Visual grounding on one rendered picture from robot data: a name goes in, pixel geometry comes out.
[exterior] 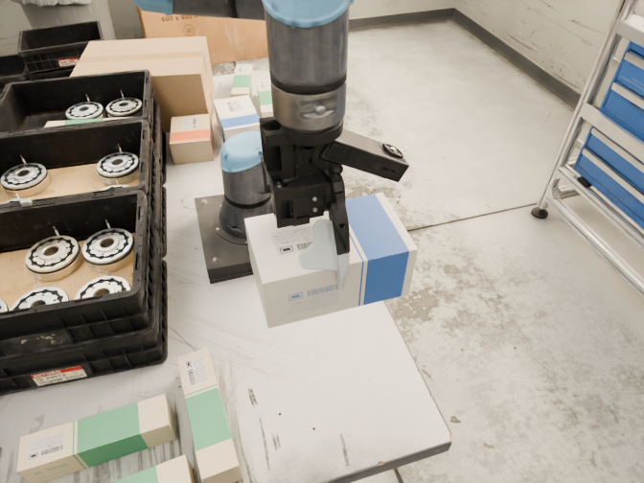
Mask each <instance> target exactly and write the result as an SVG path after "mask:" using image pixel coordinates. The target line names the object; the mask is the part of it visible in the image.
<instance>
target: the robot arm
mask: <svg viewBox="0 0 644 483"><path fill-rule="evenodd" d="M133 2H134V3H135V5H136V6H137V7H138V8H139V9H141V10H142V11H145V12H158V13H164V14H165V15H166V16H171V15H172V14H179V15H193V16H208V17H222V18H237V19H249V20H263V21H265V29H266V41H267V51H268V63H269V74H270V88H271V99H272V110H273V116H272V117H265V118H260V119H259V124H260V132H256V131H248V132H243V133H239V134H237V135H234V136H233V137H231V138H229V139H228V140H227V141H226V142H225V143H224V144H223V145H222V147H221V150H220V168H221V173H222V183H223V191H224V198H223V201H222V204H221V207H220V210H219V223H220V226H221V227H222V229H223V230H224V231H225V232H226V233H228V234H229V235H231V236H234V237H237V238H241V239H247V237H246V230H245V223H244V219H248V218H253V217H258V216H263V215H268V214H273V213H274V216H275V218H276V222H277V228H283V227H288V226H292V225H293V227H294V226H298V225H303V224H308V223H310V219H312V218H316V217H321V216H324V212H329V219H326V218H321V219H319V220H317V221H316V222H315V223H314V225H313V227H312V233H313V242H312V244H311V245H310V246H309V247H307V248H306V249H305V250H304V251H302V252H301V253H300V255H299V258H298V259H299V265H300V266H301V267H303V268H304V269H307V270H333V271H334V272H335V279H336V284H337V289H343V288H344V285H345V282H346V279H347V276H348V274H349V264H350V231H349V221H348V215H347V210H346V205H345V203H346V196H345V185H344V180H343V177H342V175H341V173H342V172H343V167H342V165H344V166H347V167H350V168H353V169H357V170H360V171H363V172H366V173H370V174H374V175H377V176H380V177H382V178H386V179H390V180H393V181H396V182H400V180H401V179H402V177H403V175H404V174H405V172H406V171H407V169H408V168H409V166H410V165H409V164H408V163H407V162H406V160H405V159H404V158H403V157H404V155H403V153H402V152H401V151H400V150H399V149H397V148H396V147H394V146H392V145H389V144H385V143H382V142H379V141H376V140H373V139H371V138H368V137H365V136H362V135H360V134H357V133H354V132H352V131H350V130H347V129H344V116H345V114H346V91H347V63H348V36H349V10H350V6H351V5H353V4H354V3H355V0H133Z"/></svg>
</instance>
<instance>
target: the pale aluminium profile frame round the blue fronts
mask: <svg viewBox="0 0 644 483"><path fill-rule="evenodd" d="M637 1H638V0H620V2H619V4H618V6H617V9H616V11H615V14H614V16H613V19H612V20H611V23H610V25H609V29H608V31H607V34H606V36H605V39H604V41H603V44H602V46H601V49H600V51H599V53H598V56H597V58H596V60H595V62H594V65H593V67H592V70H591V72H590V74H589V77H588V79H587V82H586V86H585V88H584V91H583V93H582V96H581V98H580V100H579V102H578V104H577V107H576V109H575V112H574V114H573V117H572V119H571V121H570V124H569V126H568V129H567V131H566V134H565V136H564V138H563V142H562V144H561V146H560V149H559V151H558V154H557V156H556V159H555V161H554V164H553V166H552V168H551V171H550V173H549V175H548V177H547V180H546V182H545V185H544V187H543V189H542V192H541V194H540V198H539V201H538V203H537V205H538V206H540V207H535V208H533V209H532V210H531V214H532V215H533V216H534V217H536V218H538V219H545V218H547V216H548V212H547V211H546V210H545V209H547V208H548V207H549V205H550V206H551V207H552V208H553V209H554V210H555V211H556V212H557V213H558V214H559V215H560V216H561V217H562V218H563V219H564V220H565V221H566V222H567V223H568V224H569V225H570V226H571V227H572V228H573V229H574V230H575V231H576V232H577V233H578V234H579V235H580V236H581V237H582V238H583V239H584V240H585V241H586V242H587V244H588V245H589V246H590V247H591V248H592V249H593V250H594V251H595V252H596V253H597V254H598V255H599V256H600V257H601V258H602V259H603V260H604V261H605V262H606V263H607V264H608V265H609V266H610V267H611V268H612V269H613V270H614V271H615V272H616V273H617V274H618V275H619V276H620V277H621V278H622V279H623V280H624V281H625V282H626V283H627V284H628V285H629V286H630V287H631V288H632V289H633V290H634V291H635V292H636V293H637V294H638V295H639V296H640V297H641V298H642V299H643V300H644V279H643V278H642V277H641V276H640V275H639V274H638V273H637V272H636V271H635V270H634V269H633V268H632V267H631V266H630V265H629V264H628V263H627V262H626V261H625V260H624V259H623V258H621V257H620V256H619V255H618V254H617V253H616V252H615V251H614V250H613V249H612V248H611V247H610V246H609V245H608V244H607V243H606V242H605V241H604V240H603V239H602V238H601V237H600V236H599V235H598V234H596V233H595V232H594V231H593V230H592V229H591V228H590V227H589V226H588V225H587V224H586V223H585V222H584V221H583V220H582V219H581V218H580V217H579V216H578V215H577V214H576V213H575V212H574V211H573V210H571V209H570V208H569V207H568V206H567V205H566V204H565V203H564V202H563V201H562V200H561V199H560V197H564V196H572V195H576V194H580V195H581V196H583V197H584V198H585V199H586V200H587V201H588V202H589V203H590V204H591V205H593V206H594V207H595V208H596V209H597V210H598V211H599V212H600V213H601V214H602V215H604V216H605V217H606V218H607V219H608V220H609V221H610V222H611V223H612V224H614V225H615V226H616V227H617V228H618V229H619V230H620V231H621V232H622V233H623V234H625V235H626V236H627V237H628V238H629V239H630V240H631V241H632V242H633V243H634V244H636V245H637V246H638V247H639V248H640V249H641V250H642V251H643V252H644V231H643V230H642V229H641V228H640V227H638V226H637V225H636V224H635V223H634V222H633V221H632V220H630V219H629V218H628V217H627V216H626V215H624V214H623V213H622V212H621V211H620V210H619V209H618V208H616V207H615V206H614V205H613V204H612V203H611V202H610V201H608V200H607V199H606V198H605V197H604V196H603V195H601V194H600V193H599V192H598V191H597V189H596V188H595V187H594V186H593V185H591V184H590V183H589V182H588V181H587V180H586V179H584V178H583V177H582V176H580V175H578V174H577V173H576V172H575V171H574V169H573V167H574V164H575V162H576V160H577V158H578V156H577V157H572V158H570V156H571V154H572V151H573V150H574V148H575V146H576V147H577V148H578V149H579V150H581V149H582V146H583V144H584V143H583V142H582V141H581V140H580V139H578V138H579V136H580V134H581V131H582V129H583V127H584V125H585V122H586V121H588V122H589V123H591V124H592V125H593V126H595V127H596V128H598V129H599V130H601V131H602V132H603V133H605V134H606V135H607V136H608V137H609V138H610V139H612V140H613V141H615V142H616V143H617V144H619V145H620V146H621V147H623V148H624V149H625V150H627V151H629V152H630V153H631V154H633V155H634V156H635V157H637V158H638V159H640V160H641V161H642V162H644V142H643V141H642V140H640V139H639V138H637V137H636V136H634V135H633V134H631V133H630V132H629V131H627V130H626V129H624V128H623V127H621V126H620V125H618V124H617V123H616V122H614V121H613V120H612V119H610V118H609V117H607V116H606V115H605V114H603V113H602V112H600V111H599V110H597V109H596V108H595V107H593V103H594V101H595V99H596V96H597V94H598V92H599V90H600V87H601V85H602V83H603V80H604V78H605V76H606V73H607V72H608V70H609V67H610V66H611V67H612V68H614V69H616V70H617V67H618V65H619V63H620V60H619V59H617V58H615V57H614V55H615V52H616V50H617V48H618V45H619V43H620V41H621V38H622V36H621V35H619V34H617V33H616V31H617V29H618V27H619V24H620V22H621V21H622V20H625V19H626V20H629V19H631V16H632V14H633V10H634V8H635V6H636V4H637ZM616 18H618V19H617V22H616V24H615V26H614V29H613V31H612V30H611V29H612V27H613V25H614V22H615V20H616ZM561 179H564V180H565V181H566V182H567V183H568V184H567V185H563V186H558V185H559V183H560V180H561ZM544 208H545V209H544Z"/></svg>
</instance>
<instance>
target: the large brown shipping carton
mask: <svg viewBox="0 0 644 483"><path fill-rule="evenodd" d="M141 69H148V70H150V74H151V78H152V83H151V88H152V89H153V96H154V99H155V101H156V102H157V103H158V104H159V108H160V111H161V121H162V128H163V132H165V133H166V132H171V122H172V117H180V116H191V115H201V114H210V120H211V124H212V117H213V105H214V102H213V100H214V94H215V86H214V81H213V75H212V69H211V63H210V58H209V52H208V46H207V40H206V36H190V37H169V38H149V39H129V40H108V41H89V43H88V45H87V46H86V48H85V50H84V52H83V53H82V55H81V57H80V59H79V61H78V63H77V65H76V66H75V68H74V70H73V72H72V74H71V75H70V77H74V76H83V75H93V74H102V73H112V72H122V71H131V70H141Z"/></svg>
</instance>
